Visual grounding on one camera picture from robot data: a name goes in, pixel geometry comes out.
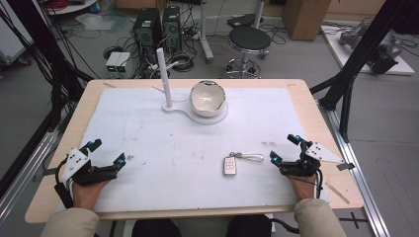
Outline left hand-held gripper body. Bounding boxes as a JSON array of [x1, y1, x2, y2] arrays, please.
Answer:
[[59, 147, 120, 187]]

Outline white foam mat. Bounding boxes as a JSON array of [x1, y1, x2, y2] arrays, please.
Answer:
[[57, 86, 331, 213]]

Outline person's legs in dark trousers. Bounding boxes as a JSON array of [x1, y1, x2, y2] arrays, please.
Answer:
[[130, 214, 274, 237]]

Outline white stand with post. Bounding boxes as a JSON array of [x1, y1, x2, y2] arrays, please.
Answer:
[[151, 47, 229, 126]]

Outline grey metal tab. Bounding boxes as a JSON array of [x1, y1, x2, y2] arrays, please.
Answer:
[[336, 161, 357, 172]]

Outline aluminium rail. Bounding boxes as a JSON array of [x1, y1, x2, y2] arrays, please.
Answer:
[[317, 98, 391, 237], [0, 129, 62, 219]]

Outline white desk leg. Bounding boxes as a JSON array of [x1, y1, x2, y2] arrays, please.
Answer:
[[199, 0, 215, 64]]

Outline black round stool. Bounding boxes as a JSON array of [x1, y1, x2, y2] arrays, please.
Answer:
[[224, 25, 273, 80]]

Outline black computer tower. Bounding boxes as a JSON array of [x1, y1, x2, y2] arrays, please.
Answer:
[[131, 7, 164, 48], [161, 5, 183, 53]]

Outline person's right hand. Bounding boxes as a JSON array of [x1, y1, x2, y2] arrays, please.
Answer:
[[286, 175, 319, 202]]

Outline black metal frame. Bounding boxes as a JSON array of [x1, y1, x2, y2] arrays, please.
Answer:
[[308, 0, 419, 143], [0, 0, 96, 199]]

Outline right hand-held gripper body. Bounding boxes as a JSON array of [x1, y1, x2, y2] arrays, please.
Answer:
[[279, 140, 346, 178]]

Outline thin wooden stick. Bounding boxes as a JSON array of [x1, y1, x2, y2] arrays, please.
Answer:
[[324, 181, 351, 205]]

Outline grey robot device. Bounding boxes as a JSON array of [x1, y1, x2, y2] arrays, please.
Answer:
[[338, 23, 403, 75]]

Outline white power supply box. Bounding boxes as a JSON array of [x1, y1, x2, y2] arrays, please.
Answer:
[[115, 51, 133, 76], [105, 51, 123, 74]]

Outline white platform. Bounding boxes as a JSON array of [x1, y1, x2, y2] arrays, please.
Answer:
[[320, 24, 416, 76]]

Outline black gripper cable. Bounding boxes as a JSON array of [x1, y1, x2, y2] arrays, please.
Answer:
[[53, 157, 75, 209], [314, 168, 325, 199]]

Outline coil of black cables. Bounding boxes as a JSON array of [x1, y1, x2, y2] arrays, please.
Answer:
[[168, 51, 196, 73]]

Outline white ceramic bowl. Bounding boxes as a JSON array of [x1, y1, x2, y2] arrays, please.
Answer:
[[189, 79, 228, 119]]

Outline silver car key with strap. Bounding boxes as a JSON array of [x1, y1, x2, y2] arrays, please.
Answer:
[[222, 151, 265, 178]]

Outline person's left hand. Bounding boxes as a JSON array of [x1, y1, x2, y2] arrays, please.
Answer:
[[71, 179, 112, 210]]

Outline cardboard box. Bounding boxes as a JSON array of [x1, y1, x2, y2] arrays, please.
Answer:
[[281, 0, 333, 41]]

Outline clear plastic sheet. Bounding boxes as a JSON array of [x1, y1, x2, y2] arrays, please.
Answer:
[[75, 13, 128, 34]]

